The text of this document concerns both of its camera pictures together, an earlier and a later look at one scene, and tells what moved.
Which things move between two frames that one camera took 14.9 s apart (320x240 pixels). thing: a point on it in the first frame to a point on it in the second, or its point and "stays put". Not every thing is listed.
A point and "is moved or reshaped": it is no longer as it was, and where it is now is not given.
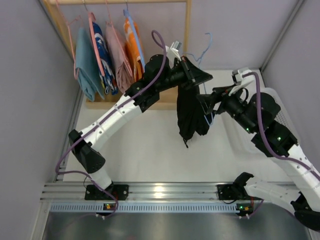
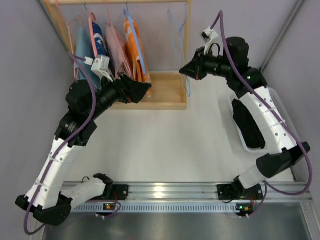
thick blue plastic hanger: x=125 y=12 stays put
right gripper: x=216 y=100 to x=200 y=66
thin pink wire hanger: x=108 y=21 stays put
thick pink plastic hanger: x=92 y=18 stays put
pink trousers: x=116 y=41 stays put
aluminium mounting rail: x=70 y=197 stays put
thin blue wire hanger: x=199 y=58 to x=180 y=30
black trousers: x=191 y=112 is moved or reshaped
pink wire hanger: x=75 y=75 stays put
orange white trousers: x=132 y=50 stays put
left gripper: x=189 y=73 to x=124 y=90
